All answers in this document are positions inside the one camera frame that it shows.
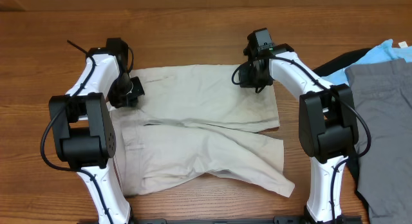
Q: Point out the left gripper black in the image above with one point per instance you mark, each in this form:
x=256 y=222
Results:
x=120 y=101

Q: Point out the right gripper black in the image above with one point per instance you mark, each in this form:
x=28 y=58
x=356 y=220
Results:
x=244 y=82

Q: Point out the beige shorts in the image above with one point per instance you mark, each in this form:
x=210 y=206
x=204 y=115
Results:
x=193 y=120

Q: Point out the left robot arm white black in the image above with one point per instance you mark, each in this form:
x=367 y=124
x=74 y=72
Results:
x=80 y=136

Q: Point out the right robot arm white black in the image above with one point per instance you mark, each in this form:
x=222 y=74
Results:
x=327 y=124

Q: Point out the grey garment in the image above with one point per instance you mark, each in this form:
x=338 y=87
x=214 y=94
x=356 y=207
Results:
x=382 y=96

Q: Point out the light blue garment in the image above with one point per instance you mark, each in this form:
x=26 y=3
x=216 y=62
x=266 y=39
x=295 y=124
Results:
x=381 y=53

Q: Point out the black garment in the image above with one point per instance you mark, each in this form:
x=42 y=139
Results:
x=327 y=69

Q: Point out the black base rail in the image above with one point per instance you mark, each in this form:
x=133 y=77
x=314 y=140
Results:
x=222 y=220

